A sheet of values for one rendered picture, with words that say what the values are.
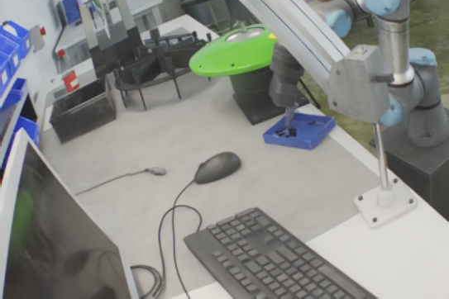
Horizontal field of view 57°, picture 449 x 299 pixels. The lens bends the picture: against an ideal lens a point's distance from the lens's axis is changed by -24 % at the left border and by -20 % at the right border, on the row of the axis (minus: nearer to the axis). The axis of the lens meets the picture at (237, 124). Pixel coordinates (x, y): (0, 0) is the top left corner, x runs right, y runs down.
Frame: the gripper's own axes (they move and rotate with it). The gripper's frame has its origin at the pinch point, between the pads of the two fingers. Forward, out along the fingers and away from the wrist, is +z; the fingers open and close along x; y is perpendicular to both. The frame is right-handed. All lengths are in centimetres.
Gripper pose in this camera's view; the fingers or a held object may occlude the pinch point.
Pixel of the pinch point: (285, 128)
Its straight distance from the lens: 115.7
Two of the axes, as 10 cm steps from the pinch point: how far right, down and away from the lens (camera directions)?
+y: -9.7, -1.1, -2.0
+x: 1.4, 4.0, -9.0
